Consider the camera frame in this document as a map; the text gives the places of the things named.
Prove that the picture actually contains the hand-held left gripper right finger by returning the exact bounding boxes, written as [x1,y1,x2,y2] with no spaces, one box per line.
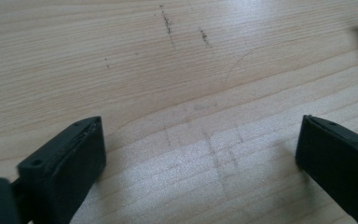
[295,114,358,224]

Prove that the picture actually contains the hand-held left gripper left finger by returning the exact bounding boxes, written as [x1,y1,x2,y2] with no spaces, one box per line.
[16,116,107,224]

